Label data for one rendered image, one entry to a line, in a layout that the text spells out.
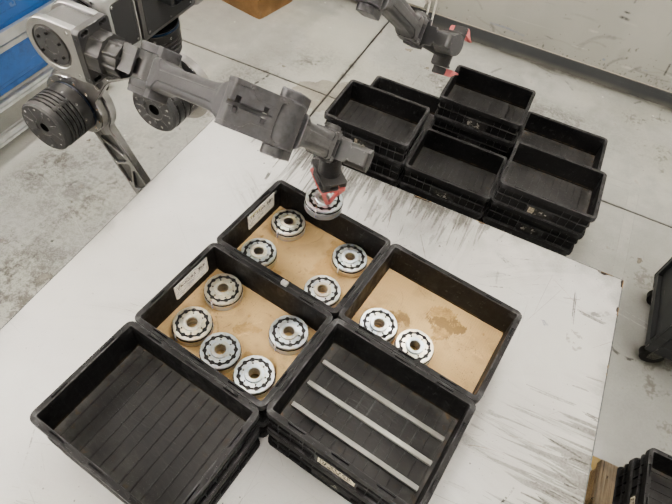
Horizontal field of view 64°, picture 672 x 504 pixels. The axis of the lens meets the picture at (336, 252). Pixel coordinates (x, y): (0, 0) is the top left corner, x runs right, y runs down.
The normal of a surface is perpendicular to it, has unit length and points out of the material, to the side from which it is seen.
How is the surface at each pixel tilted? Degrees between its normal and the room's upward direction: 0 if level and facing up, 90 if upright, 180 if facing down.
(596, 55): 90
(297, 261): 0
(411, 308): 0
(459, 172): 0
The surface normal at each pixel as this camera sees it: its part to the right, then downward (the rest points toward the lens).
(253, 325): 0.09, -0.60
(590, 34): -0.43, 0.69
